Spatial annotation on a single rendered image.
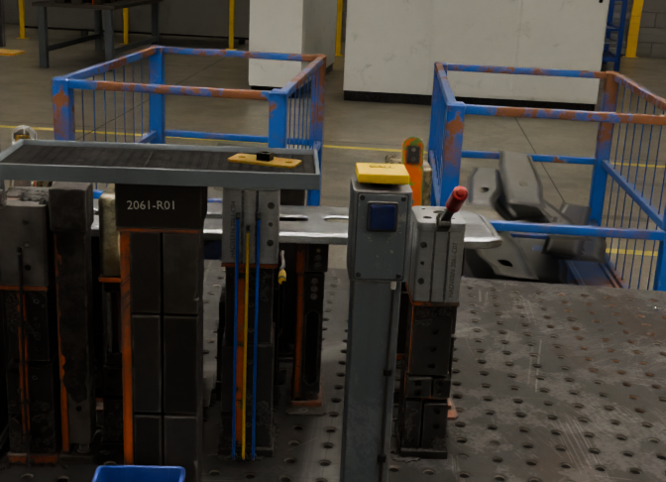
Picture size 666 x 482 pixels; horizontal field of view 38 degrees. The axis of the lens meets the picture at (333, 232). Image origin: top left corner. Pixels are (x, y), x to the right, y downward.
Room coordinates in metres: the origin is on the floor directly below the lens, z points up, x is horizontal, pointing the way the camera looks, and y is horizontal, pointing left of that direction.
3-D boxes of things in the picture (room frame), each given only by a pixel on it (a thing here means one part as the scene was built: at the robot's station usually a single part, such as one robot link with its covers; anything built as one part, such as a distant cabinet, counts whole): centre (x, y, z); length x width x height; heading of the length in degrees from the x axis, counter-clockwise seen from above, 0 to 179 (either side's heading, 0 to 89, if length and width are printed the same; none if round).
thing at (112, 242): (1.28, 0.28, 0.89); 0.13 x 0.11 x 0.38; 3
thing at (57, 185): (1.21, 0.35, 0.90); 0.05 x 0.05 x 0.40; 3
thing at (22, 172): (1.10, 0.20, 1.16); 0.37 x 0.14 x 0.02; 93
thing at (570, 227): (3.62, -0.78, 0.47); 1.20 x 0.80 x 0.95; 177
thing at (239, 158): (1.12, 0.09, 1.17); 0.08 x 0.04 x 0.01; 73
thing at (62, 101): (3.77, 0.52, 0.47); 1.20 x 0.80 x 0.95; 175
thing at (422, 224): (1.29, -0.15, 0.88); 0.11 x 0.10 x 0.36; 3
